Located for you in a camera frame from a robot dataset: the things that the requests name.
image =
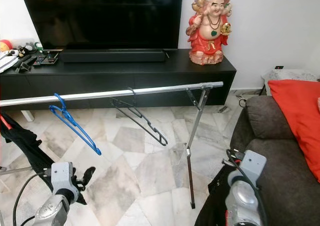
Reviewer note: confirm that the brown fabric sofa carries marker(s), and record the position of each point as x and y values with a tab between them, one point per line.
280	186

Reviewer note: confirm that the stack of white papers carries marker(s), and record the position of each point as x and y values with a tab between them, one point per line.
7	63

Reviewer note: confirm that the black garment with red stripe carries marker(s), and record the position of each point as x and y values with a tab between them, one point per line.
212	206

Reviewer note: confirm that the black electronic device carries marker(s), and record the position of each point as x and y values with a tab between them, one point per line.
46	58

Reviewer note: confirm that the red hanger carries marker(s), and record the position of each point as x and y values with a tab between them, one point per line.
6	122

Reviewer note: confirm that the white marble side table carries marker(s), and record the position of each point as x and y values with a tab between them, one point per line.
290	76

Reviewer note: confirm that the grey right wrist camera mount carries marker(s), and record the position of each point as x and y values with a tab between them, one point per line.
252	163

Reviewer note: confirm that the black wall socket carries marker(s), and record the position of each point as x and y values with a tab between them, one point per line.
278	67

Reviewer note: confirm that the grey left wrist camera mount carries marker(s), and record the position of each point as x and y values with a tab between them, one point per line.
62	175

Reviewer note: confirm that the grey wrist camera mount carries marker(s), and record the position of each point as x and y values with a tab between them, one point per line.
62	175
252	163

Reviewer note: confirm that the black television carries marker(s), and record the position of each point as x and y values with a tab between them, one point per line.
105	16

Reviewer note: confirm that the small black tripod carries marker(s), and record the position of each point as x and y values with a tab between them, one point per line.
26	63

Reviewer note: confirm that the black shirt with green logo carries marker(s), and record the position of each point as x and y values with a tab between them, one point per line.
30	146

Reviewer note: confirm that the silver metal clothes rack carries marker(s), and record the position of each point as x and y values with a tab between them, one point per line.
170	88

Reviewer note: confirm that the black television cabinet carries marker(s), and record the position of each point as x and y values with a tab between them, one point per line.
120	78

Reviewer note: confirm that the orange ball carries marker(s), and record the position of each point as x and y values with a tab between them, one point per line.
5	45

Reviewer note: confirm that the blue plastic hanger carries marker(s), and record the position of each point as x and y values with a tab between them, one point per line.
98	151

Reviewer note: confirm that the red pillow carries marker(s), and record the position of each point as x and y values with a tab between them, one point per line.
297	116

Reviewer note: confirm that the red laughing Buddha statue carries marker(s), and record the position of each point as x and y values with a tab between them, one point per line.
208	36

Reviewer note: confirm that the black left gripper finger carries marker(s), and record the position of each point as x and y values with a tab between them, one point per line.
90	174

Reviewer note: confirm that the black hanger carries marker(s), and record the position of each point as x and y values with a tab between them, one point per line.
164	142

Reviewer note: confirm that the black soundbar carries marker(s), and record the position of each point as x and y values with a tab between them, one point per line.
112	56

